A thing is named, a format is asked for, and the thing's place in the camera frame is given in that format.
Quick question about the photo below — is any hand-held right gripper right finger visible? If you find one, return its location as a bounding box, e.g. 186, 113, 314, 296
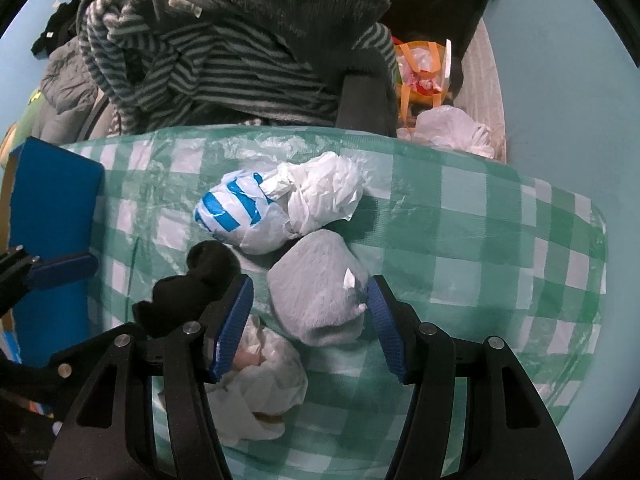
365, 274, 573, 480

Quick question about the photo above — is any white plastic bag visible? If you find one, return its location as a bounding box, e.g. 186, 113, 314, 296
397, 105, 496, 158

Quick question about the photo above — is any blue cardboard box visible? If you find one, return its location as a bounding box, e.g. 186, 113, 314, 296
0, 136, 106, 366

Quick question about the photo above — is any black hanging cloth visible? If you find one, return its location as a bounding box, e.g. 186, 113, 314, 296
320, 0, 501, 91

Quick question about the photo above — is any orange handled clear bag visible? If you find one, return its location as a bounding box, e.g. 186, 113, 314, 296
392, 37, 463, 131

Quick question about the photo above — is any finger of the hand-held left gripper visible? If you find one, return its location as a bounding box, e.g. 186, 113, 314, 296
0, 245, 98, 316
0, 324, 146, 413

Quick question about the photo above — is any white crumpled cloth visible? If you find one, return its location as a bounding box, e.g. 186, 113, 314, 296
205, 315, 308, 446

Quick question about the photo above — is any black clothes pile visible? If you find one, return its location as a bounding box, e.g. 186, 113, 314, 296
31, 0, 83, 58

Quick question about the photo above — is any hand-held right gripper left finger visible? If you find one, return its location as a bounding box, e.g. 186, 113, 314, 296
42, 274, 255, 480

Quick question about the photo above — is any black rolled sock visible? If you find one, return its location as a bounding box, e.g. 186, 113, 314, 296
132, 240, 241, 338

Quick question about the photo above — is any white radiator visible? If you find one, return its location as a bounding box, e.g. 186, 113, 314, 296
460, 20, 508, 163

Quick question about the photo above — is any blue white striped sock ball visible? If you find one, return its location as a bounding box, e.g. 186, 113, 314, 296
194, 151, 369, 254

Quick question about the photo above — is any grey sock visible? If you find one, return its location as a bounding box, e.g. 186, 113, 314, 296
266, 229, 371, 347

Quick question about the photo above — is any grey striped sweater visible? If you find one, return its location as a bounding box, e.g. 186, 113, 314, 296
77, 0, 396, 136

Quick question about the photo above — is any black office chair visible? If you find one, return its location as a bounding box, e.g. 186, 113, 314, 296
335, 72, 398, 137

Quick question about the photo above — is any green plush toy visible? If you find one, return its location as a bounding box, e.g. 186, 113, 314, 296
0, 87, 46, 161

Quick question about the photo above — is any grey puffer jacket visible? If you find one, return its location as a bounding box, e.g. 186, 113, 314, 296
37, 37, 108, 143

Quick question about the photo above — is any green checked tablecloth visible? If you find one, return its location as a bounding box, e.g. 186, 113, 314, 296
60, 125, 608, 480

